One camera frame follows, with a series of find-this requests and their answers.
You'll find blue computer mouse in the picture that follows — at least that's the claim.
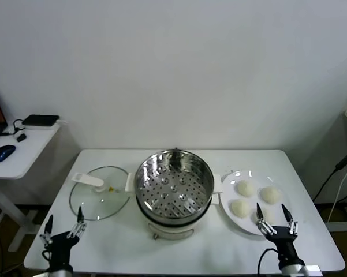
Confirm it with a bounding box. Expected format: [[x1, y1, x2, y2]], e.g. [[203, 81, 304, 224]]
[[0, 144, 17, 163]]

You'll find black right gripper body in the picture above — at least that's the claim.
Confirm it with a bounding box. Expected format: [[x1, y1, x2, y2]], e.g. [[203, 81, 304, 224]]
[[265, 227, 304, 268]]

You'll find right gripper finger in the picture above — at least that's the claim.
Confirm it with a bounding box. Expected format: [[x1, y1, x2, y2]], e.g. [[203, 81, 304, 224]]
[[281, 203, 299, 235], [256, 202, 278, 236]]

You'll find black cable with adapter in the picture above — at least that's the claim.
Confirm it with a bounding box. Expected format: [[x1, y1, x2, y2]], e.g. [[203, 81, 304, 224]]
[[311, 149, 347, 203]]

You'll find white side desk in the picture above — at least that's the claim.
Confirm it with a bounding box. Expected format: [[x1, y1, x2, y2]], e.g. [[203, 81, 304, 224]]
[[0, 121, 62, 252]]

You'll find white hanging cable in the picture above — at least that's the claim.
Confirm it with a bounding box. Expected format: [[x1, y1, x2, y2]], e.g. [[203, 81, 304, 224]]
[[325, 149, 347, 223]]

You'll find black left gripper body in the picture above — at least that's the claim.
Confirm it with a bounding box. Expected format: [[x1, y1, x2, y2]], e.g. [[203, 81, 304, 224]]
[[43, 231, 76, 271]]

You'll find thin black desk cable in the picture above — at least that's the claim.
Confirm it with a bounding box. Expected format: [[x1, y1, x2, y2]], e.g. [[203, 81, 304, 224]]
[[1, 118, 28, 138]]

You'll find glass lid with white handle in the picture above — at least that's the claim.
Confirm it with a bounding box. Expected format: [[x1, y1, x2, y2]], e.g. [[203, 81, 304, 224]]
[[69, 165, 132, 222]]

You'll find stainless steel steamer basket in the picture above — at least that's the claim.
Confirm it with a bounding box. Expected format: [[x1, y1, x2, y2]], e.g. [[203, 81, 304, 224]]
[[124, 147, 223, 225]]

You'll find white steamed baozi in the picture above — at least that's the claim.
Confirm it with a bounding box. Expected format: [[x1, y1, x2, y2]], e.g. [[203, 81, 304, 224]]
[[251, 208, 275, 227], [259, 186, 281, 205], [236, 180, 256, 199], [230, 199, 251, 219]]

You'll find white electric cooking pot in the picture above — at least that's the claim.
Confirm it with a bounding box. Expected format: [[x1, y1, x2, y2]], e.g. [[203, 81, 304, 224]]
[[135, 192, 221, 241]]

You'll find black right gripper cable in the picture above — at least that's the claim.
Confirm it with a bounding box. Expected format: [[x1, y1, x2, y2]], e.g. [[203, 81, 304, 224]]
[[258, 247, 281, 277]]

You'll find white round plate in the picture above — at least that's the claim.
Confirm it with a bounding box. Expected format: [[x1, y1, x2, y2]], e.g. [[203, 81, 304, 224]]
[[220, 169, 293, 236]]

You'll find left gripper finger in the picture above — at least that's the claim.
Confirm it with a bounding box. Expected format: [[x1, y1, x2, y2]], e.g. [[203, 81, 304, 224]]
[[39, 214, 54, 246], [66, 205, 87, 239]]

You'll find flat black box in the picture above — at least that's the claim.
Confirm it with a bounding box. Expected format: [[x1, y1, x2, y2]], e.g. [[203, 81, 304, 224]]
[[21, 114, 61, 127]]

